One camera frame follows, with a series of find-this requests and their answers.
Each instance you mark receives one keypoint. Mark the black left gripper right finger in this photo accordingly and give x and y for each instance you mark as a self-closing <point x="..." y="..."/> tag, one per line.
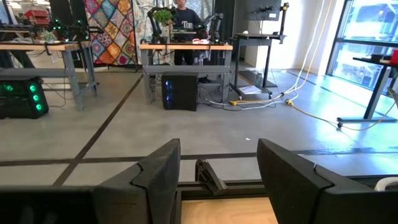
<point x="295" y="193"/>

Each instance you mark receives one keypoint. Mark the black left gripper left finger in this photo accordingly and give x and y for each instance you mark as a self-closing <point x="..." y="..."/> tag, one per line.
<point x="155" y="193"/>

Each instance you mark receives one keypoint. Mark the background black robot arm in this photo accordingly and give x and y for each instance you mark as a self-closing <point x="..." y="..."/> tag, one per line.
<point x="157" y="39"/>
<point x="214" y="28"/>
<point x="71" y="31"/>

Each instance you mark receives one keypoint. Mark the computer tower blue light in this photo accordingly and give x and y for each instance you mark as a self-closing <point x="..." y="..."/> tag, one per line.
<point x="183" y="93"/>

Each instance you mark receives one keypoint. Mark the white papers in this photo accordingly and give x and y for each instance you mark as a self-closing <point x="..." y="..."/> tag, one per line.
<point x="248" y="89"/>

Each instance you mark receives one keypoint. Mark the black standing desk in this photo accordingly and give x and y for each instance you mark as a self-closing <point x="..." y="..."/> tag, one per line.
<point x="376" y="93"/>

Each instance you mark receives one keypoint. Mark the wooden-top workbench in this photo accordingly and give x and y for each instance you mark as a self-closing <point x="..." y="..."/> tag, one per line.
<point x="186" y="47"/>
<point x="31" y="46"/>

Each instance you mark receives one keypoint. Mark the black cup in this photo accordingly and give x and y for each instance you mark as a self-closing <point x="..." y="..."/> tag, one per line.
<point x="377" y="58"/>

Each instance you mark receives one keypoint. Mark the black equipment cart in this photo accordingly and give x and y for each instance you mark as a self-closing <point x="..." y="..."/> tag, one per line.
<point x="258" y="36"/>

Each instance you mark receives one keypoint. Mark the computer tower green lights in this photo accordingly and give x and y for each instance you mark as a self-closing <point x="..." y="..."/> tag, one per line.
<point x="18" y="102"/>

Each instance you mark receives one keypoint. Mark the colourful patchwork quilt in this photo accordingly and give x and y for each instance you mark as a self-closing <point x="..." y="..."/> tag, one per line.
<point x="112" y="34"/>

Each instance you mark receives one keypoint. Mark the small red box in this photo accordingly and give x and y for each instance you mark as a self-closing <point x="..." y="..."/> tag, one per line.
<point x="395" y="57"/>

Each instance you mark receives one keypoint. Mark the person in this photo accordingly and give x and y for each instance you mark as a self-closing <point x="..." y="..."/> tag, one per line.
<point x="186" y="21"/>

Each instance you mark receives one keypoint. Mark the small leafy green plant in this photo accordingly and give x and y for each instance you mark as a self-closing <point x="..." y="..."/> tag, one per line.
<point x="163" y="16"/>

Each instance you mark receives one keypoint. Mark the large glass window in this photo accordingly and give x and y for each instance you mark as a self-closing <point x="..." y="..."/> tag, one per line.
<point x="367" y="28"/>

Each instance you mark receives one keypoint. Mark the small pale potted plant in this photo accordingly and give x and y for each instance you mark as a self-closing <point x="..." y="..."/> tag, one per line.
<point x="49" y="36"/>

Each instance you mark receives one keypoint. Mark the red storage bins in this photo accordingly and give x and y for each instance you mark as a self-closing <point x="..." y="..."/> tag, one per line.
<point x="37" y="15"/>

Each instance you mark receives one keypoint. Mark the black aluminium table frame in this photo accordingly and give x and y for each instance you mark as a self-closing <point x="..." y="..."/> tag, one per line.
<point x="248" y="188"/>

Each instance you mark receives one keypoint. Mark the black frame clip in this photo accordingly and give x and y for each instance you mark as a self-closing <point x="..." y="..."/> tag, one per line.
<point x="211" y="179"/>

